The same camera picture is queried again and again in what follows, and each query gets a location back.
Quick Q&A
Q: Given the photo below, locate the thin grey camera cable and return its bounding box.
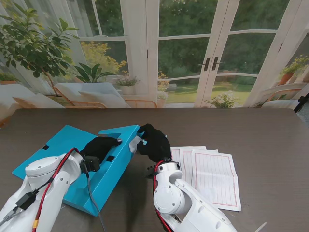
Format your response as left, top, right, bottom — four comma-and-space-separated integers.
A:
84, 166, 106, 232

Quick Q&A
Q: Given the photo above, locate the red left arm cable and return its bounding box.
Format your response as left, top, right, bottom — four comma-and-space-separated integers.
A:
31, 148, 80, 232

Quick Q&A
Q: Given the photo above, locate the black backdrop stand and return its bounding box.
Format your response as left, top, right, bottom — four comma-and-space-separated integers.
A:
293, 95, 309, 113

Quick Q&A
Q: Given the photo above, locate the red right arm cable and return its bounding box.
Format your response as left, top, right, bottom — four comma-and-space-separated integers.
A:
151, 160, 174, 232

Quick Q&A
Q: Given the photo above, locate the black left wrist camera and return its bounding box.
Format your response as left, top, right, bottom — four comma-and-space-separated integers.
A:
80, 156, 101, 173

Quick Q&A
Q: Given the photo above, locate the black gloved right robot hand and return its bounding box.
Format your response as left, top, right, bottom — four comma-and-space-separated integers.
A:
137, 123, 172, 163

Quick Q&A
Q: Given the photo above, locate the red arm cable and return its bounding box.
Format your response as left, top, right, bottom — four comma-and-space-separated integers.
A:
31, 148, 80, 232
151, 160, 174, 232

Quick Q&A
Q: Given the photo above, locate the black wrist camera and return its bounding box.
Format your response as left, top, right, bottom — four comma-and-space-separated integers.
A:
80, 156, 101, 173
144, 165, 157, 179

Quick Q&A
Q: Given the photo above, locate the red lined paper sheet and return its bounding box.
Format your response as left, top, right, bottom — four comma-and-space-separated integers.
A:
170, 146, 207, 181
180, 149, 219, 189
192, 152, 242, 212

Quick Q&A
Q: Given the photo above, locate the blue file box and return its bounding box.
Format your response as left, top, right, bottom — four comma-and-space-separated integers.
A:
12, 124, 141, 217

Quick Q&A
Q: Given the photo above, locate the garden window backdrop banner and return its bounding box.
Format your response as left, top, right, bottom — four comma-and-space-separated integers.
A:
0, 0, 309, 128

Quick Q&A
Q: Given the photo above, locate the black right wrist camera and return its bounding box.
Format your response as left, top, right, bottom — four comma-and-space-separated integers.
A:
144, 165, 157, 179

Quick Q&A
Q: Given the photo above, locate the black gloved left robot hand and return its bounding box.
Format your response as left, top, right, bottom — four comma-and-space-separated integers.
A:
79, 136, 122, 162

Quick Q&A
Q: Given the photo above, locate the white peeled label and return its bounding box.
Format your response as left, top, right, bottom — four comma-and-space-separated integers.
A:
129, 135, 143, 153

